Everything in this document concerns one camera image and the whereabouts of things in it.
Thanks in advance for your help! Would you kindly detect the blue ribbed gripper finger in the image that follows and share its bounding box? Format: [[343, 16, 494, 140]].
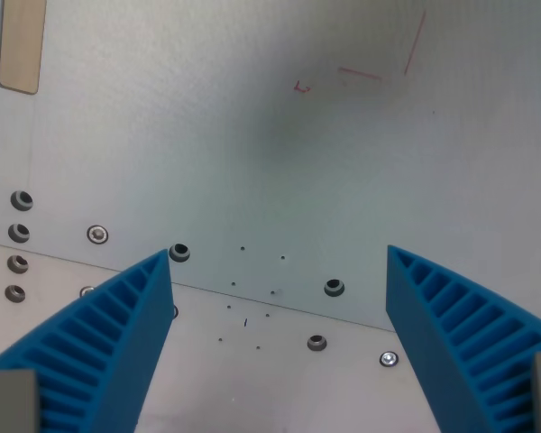
[[0, 248, 177, 433], [384, 244, 541, 433]]

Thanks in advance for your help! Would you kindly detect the tan wooden rounded panel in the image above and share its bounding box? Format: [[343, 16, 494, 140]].
[[0, 0, 49, 96]]

